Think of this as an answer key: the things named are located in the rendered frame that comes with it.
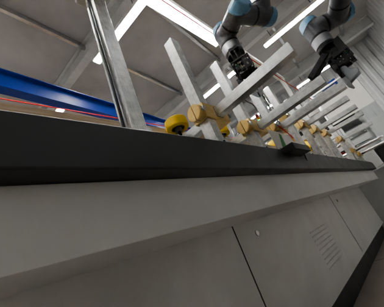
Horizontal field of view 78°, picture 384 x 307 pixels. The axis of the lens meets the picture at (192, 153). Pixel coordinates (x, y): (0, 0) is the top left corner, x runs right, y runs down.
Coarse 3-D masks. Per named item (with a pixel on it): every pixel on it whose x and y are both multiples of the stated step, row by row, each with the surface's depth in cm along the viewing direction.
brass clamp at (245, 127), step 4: (244, 120) 84; (248, 120) 85; (252, 120) 86; (240, 124) 84; (244, 124) 83; (248, 124) 82; (252, 124) 84; (256, 124) 87; (240, 128) 84; (244, 128) 83; (248, 128) 82; (252, 128) 83; (256, 128) 85; (240, 132) 84; (244, 132) 83; (248, 132) 84; (260, 132) 88; (264, 132) 89; (268, 132) 91; (244, 136) 86
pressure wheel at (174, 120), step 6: (168, 120) 80; (174, 120) 79; (180, 120) 79; (186, 120) 81; (168, 126) 80; (174, 126) 80; (180, 126) 82; (186, 126) 82; (168, 132) 82; (174, 132) 84; (180, 132) 81
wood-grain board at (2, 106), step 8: (0, 104) 51; (8, 104) 52; (24, 112) 53; (32, 112) 54; (40, 112) 56; (48, 112) 57; (56, 112) 59; (80, 120) 62; (88, 120) 64; (96, 120) 66; (104, 120) 68; (112, 120) 70; (152, 128) 80; (160, 128) 83; (200, 136) 97; (248, 144) 124
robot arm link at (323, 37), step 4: (324, 32) 95; (328, 32) 96; (320, 36) 96; (324, 36) 95; (328, 36) 94; (316, 40) 97; (320, 40) 95; (324, 40) 94; (312, 44) 99; (316, 44) 97; (320, 44) 96; (316, 48) 97
